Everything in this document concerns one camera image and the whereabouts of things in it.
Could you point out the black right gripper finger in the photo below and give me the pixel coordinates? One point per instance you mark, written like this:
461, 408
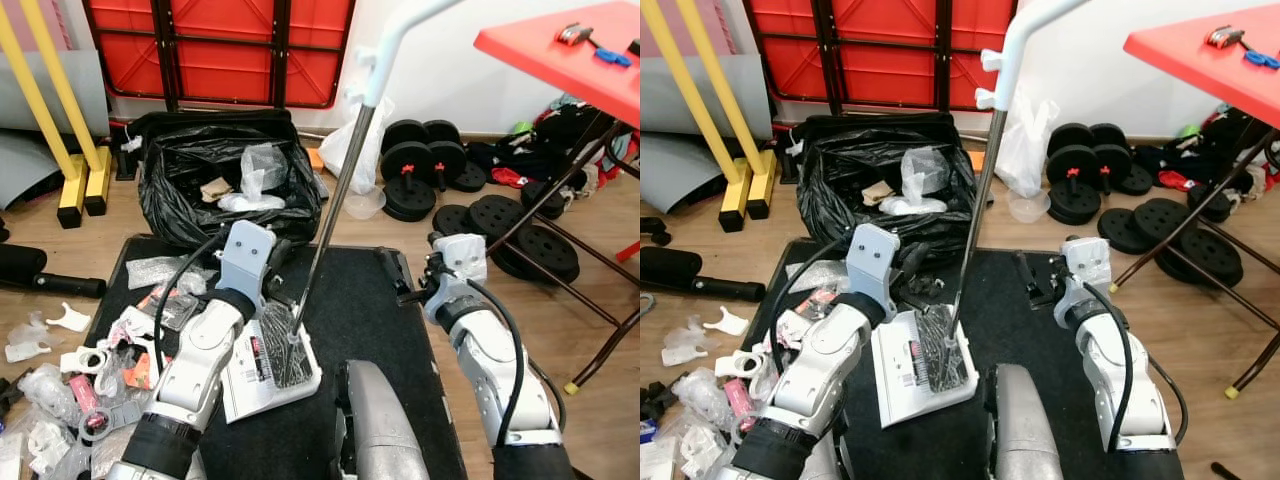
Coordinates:
393, 268
408, 296
1042, 297
1032, 270

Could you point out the dark clothes pile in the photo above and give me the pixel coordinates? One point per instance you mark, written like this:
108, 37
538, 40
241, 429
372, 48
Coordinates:
1165, 155
500, 155

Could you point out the grey foam mat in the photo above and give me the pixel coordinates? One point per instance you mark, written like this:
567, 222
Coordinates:
670, 175
20, 170

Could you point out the orange snack packet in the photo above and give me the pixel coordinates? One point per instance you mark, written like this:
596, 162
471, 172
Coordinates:
140, 370

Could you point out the clear plastic cup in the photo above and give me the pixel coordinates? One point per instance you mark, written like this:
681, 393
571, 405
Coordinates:
1025, 207
365, 203

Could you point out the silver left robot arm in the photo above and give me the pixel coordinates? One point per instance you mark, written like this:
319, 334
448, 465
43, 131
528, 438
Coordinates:
830, 350
200, 350

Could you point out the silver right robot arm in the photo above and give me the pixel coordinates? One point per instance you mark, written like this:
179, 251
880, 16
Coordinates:
490, 360
1110, 360

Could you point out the large black weight plate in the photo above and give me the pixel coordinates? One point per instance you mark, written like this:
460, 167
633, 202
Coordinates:
545, 250
1205, 258

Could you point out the grey right robot leg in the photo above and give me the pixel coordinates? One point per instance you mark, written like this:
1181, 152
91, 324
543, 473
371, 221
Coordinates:
1025, 430
385, 430

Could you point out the silver metal key bunch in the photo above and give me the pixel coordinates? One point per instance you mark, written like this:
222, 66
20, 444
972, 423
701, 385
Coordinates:
574, 34
1224, 38

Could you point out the black trash bag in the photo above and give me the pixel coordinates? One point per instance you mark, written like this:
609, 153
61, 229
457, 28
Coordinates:
180, 200
840, 200

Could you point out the clear plastic wrap pile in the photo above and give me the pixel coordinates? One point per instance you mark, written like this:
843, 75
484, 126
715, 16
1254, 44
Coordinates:
695, 395
50, 440

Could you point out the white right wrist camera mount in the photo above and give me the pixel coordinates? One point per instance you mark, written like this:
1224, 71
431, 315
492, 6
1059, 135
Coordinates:
1088, 262
465, 262

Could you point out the pink foam puzzle mat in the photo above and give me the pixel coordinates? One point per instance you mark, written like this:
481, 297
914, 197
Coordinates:
65, 25
725, 25

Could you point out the red table on brown legs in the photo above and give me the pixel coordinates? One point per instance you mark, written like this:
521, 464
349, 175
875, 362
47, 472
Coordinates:
540, 60
1180, 55

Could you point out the folded red plastic table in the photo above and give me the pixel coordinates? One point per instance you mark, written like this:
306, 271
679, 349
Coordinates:
880, 50
220, 50

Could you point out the small black weight plate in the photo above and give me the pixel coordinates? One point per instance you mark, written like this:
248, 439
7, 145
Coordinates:
1210, 205
1118, 224
548, 207
450, 220
468, 178
1135, 180

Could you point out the brown cardboard piece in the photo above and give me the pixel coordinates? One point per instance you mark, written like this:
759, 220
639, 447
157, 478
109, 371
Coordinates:
877, 192
215, 188

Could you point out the pink plastic item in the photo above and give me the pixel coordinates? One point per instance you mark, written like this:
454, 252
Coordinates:
738, 398
82, 395

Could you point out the small orange box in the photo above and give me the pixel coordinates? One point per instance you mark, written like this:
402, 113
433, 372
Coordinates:
315, 160
975, 160

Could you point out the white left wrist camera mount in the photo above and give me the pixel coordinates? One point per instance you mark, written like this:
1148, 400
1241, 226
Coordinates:
245, 255
872, 258

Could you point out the small blue plastic tool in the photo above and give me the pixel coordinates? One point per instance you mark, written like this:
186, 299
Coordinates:
1262, 58
612, 57

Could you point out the stacked black weight plates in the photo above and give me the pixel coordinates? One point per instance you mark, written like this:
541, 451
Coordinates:
410, 200
1072, 205

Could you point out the white plastic bag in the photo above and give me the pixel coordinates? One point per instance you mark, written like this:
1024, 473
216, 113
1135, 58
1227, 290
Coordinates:
1025, 150
335, 150

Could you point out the white plastic hook piece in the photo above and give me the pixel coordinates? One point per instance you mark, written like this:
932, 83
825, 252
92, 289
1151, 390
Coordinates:
68, 318
727, 322

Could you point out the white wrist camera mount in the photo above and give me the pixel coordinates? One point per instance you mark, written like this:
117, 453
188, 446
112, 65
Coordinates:
465, 262
245, 255
872, 258
1088, 262

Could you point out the crumpled clear plastic film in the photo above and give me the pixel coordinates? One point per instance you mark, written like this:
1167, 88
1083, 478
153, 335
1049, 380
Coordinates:
28, 338
685, 342

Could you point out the yellow steel dip bar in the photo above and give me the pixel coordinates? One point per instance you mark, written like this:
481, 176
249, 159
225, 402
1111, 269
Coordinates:
733, 200
762, 185
72, 195
98, 180

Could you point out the red black product package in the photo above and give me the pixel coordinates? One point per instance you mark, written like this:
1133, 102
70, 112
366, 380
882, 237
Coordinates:
168, 305
818, 303

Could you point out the black floor mat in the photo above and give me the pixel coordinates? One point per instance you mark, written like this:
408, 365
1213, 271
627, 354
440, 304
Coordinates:
1010, 300
360, 300

